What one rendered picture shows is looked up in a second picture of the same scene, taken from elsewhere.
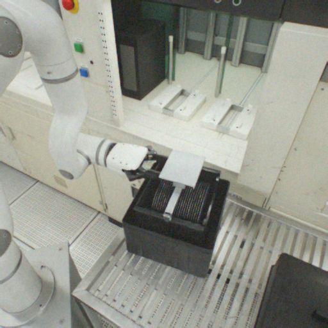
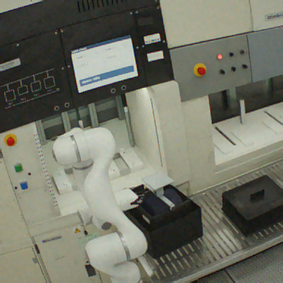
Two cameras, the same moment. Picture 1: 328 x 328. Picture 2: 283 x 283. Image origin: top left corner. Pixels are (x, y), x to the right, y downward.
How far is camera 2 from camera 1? 1.70 m
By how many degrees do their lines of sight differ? 38
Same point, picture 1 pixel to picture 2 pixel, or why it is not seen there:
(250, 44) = (72, 113)
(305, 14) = (157, 79)
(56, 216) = not seen: outside the picture
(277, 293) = (235, 204)
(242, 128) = (135, 163)
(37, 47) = not seen: hidden behind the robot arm
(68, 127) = not seen: hidden behind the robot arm
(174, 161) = (150, 180)
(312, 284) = (242, 191)
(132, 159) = (130, 194)
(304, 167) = (195, 151)
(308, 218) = (213, 181)
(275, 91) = (166, 118)
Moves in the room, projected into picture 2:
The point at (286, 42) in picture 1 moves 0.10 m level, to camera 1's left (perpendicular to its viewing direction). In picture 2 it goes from (160, 93) to (146, 102)
